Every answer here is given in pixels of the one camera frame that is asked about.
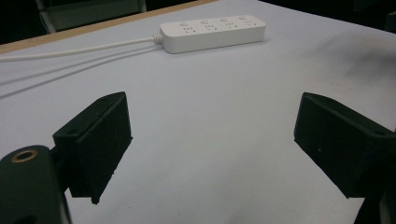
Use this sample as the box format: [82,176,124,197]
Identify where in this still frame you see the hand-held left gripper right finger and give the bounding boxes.
[293,91,396,200]

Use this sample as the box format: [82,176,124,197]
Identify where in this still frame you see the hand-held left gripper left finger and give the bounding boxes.
[51,91,134,205]

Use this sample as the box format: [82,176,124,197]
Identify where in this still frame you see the white power strip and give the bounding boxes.
[159,14,267,55]

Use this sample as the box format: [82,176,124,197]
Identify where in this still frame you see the white power strip cable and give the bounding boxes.
[0,35,164,63]

